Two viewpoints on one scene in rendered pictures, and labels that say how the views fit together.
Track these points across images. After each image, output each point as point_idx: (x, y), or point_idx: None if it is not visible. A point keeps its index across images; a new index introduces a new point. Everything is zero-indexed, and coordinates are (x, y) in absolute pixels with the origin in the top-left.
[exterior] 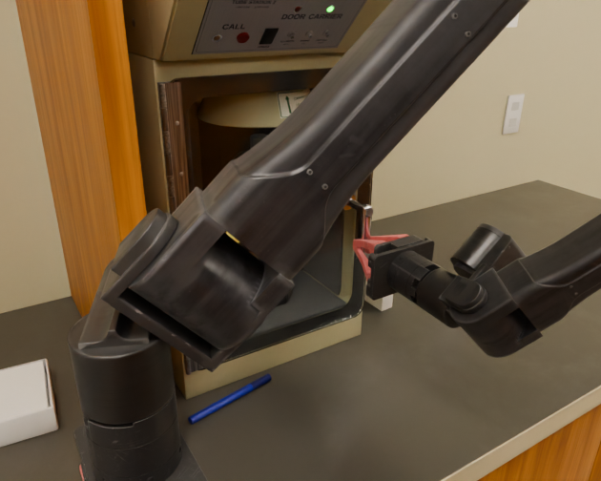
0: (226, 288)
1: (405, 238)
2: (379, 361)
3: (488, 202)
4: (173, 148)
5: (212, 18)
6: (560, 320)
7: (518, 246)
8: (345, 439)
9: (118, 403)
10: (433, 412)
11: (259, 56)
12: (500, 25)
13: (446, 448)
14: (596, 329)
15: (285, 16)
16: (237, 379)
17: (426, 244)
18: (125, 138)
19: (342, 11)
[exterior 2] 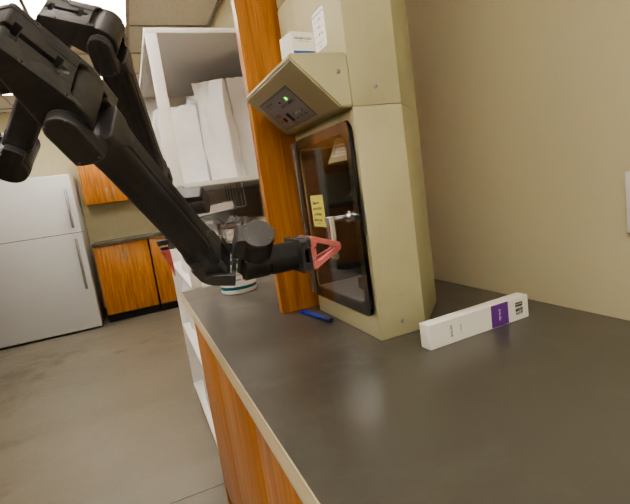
0: None
1: (304, 236)
2: (345, 348)
3: None
4: (297, 172)
5: (271, 115)
6: (186, 263)
7: (236, 233)
8: (273, 342)
9: None
10: (282, 364)
11: (314, 126)
12: None
13: (250, 367)
14: (398, 477)
15: (282, 107)
16: (332, 315)
17: (297, 241)
18: (258, 164)
19: (290, 97)
